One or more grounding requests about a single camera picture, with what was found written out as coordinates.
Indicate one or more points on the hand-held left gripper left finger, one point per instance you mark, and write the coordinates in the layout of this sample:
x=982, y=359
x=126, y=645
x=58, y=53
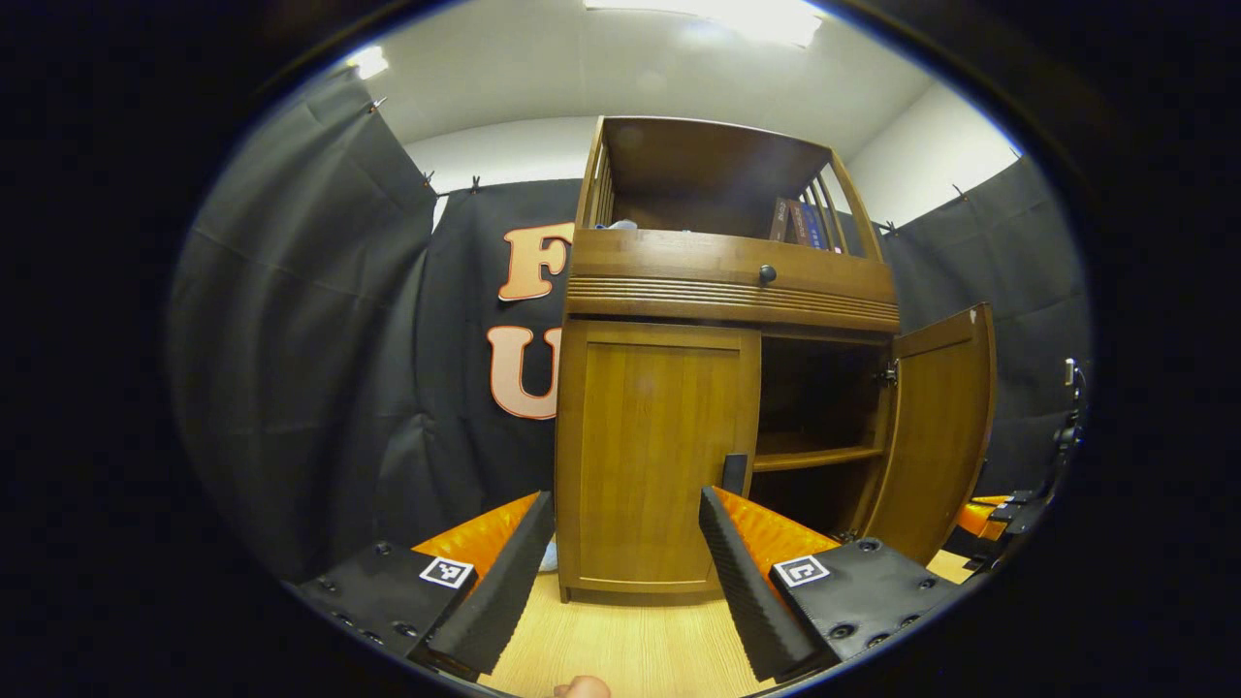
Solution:
x=504, y=601

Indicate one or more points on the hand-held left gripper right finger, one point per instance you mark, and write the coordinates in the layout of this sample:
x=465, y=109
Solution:
x=747, y=601

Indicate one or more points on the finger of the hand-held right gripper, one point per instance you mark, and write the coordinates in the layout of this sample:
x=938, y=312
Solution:
x=981, y=519

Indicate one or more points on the wooden cabinet door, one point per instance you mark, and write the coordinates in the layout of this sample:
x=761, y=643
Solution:
x=936, y=427
x=650, y=436

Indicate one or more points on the wooden double-door shoe cabinet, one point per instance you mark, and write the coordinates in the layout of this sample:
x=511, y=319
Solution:
x=679, y=165

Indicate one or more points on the wooden cabinet inner shelf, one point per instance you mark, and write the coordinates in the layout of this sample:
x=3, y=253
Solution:
x=814, y=454

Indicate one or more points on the wooden cabinet drawer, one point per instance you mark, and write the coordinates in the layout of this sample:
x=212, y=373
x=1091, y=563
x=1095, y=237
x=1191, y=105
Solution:
x=669, y=267

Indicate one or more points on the white plush toy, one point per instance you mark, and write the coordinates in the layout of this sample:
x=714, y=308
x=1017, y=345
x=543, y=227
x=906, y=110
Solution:
x=550, y=557

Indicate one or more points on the black round drawer knob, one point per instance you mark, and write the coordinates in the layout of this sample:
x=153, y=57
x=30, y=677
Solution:
x=767, y=273

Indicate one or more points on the black backdrop cloth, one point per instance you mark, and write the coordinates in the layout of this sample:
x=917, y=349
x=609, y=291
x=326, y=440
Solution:
x=310, y=339

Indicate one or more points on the blue book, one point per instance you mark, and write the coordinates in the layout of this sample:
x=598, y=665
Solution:
x=816, y=229

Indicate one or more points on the reddish brown book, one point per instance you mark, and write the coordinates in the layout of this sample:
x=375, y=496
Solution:
x=796, y=225

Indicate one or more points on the dark brown book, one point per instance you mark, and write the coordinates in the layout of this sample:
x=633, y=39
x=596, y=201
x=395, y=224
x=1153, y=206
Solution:
x=779, y=221

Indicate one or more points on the blue and white cloth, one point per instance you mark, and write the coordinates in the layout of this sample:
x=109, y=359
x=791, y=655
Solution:
x=619, y=225

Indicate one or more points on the small ceiling light panel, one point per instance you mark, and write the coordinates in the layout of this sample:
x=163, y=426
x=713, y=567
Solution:
x=368, y=61

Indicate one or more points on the large ceiling light panel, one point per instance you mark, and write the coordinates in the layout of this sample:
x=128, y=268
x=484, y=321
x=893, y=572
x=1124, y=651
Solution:
x=717, y=17

